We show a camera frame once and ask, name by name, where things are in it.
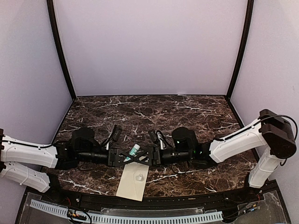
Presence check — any cream paper envelope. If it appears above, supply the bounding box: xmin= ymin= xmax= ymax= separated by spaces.
xmin=116 ymin=162 xmax=149 ymax=202

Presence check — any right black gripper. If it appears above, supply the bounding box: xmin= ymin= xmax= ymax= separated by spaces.
xmin=133 ymin=146 xmax=192 ymax=169

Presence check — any black frame post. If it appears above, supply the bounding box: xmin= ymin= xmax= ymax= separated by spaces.
xmin=46 ymin=0 xmax=77 ymax=101
xmin=226 ymin=0 xmax=255 ymax=101

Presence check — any white slotted cable duct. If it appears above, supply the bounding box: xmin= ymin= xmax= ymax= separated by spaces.
xmin=30 ymin=199 xmax=223 ymax=224

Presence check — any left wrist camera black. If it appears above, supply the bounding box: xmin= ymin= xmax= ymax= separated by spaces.
xmin=101 ymin=125 xmax=122 ymax=150

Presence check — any white glue stick cap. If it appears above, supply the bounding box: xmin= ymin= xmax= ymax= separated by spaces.
xmin=135 ymin=174 xmax=144 ymax=182

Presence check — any right black frame post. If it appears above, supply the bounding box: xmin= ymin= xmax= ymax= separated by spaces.
xmin=226 ymin=0 xmax=255 ymax=101

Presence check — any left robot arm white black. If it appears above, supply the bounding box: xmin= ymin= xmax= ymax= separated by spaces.
xmin=0 ymin=126 xmax=153 ymax=203

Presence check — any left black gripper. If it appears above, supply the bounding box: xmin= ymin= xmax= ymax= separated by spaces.
xmin=77 ymin=147 xmax=133 ymax=168

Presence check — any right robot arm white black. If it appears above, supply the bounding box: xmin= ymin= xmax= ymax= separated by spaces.
xmin=124 ymin=109 xmax=299 ymax=203

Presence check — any black front table rail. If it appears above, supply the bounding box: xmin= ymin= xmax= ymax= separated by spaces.
xmin=42 ymin=170 xmax=269 ymax=210

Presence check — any green white glue stick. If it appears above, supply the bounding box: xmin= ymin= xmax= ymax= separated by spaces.
xmin=124 ymin=144 xmax=140 ymax=162

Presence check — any small circuit board with wires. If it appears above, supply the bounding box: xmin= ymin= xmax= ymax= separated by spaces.
xmin=67 ymin=210 xmax=87 ymax=221

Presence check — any left black frame post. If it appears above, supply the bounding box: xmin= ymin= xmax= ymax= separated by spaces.
xmin=46 ymin=0 xmax=77 ymax=101

